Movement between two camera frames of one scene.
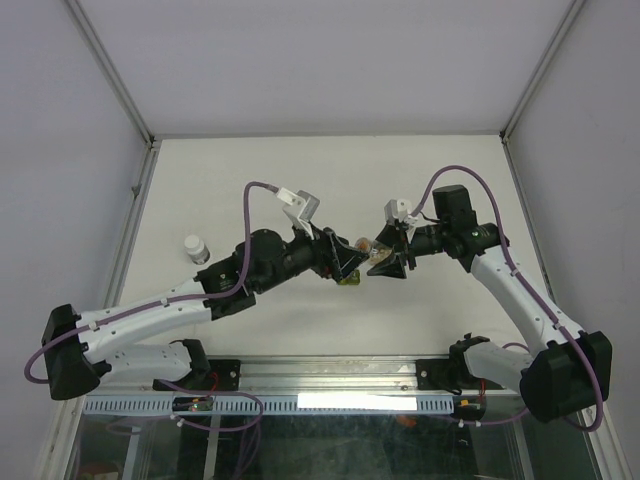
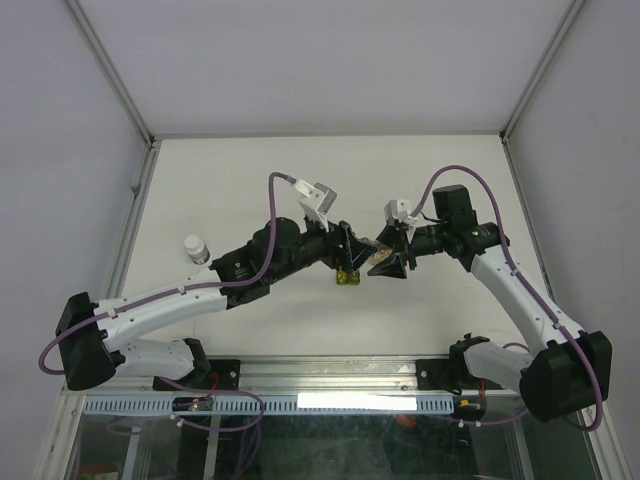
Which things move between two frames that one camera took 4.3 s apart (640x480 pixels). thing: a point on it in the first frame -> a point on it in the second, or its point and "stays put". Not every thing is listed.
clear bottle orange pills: (379, 251) stays put
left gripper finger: (348, 250) -> (373, 244)
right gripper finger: (391, 235) stays put
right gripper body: (418, 246) stays put
